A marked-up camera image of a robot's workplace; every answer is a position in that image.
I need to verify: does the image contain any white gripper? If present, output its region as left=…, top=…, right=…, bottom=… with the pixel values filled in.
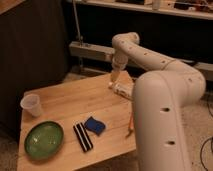
left=110, top=55, right=127, bottom=82

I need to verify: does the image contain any orange carrot toy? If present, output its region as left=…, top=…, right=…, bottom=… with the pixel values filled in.
left=126, top=114, right=134, bottom=138

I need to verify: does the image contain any green glass bowl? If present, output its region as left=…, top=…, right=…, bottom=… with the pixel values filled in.
left=24, top=121, right=64, bottom=160

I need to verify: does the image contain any black white striped block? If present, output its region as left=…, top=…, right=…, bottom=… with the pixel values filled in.
left=73, top=123, right=93, bottom=152

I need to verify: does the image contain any white wall shelf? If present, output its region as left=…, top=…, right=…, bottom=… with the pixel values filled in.
left=66, top=0, right=213, bottom=21

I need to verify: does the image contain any clear plastic cup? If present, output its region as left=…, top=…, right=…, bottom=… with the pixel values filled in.
left=20, top=94, right=43, bottom=117

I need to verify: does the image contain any grey metal baseboard rail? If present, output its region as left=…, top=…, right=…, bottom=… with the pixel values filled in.
left=69, top=41, right=213, bottom=82

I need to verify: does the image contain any black floor cable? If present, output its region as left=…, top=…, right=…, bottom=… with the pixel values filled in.
left=199, top=89, right=213, bottom=171

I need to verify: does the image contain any wooden table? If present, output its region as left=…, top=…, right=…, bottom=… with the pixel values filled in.
left=17, top=74, right=136, bottom=171

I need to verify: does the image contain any blue sponge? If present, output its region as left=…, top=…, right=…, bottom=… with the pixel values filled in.
left=84, top=117, right=106, bottom=136

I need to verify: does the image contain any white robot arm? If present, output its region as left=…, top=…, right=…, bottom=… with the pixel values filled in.
left=111, top=32, right=206, bottom=171

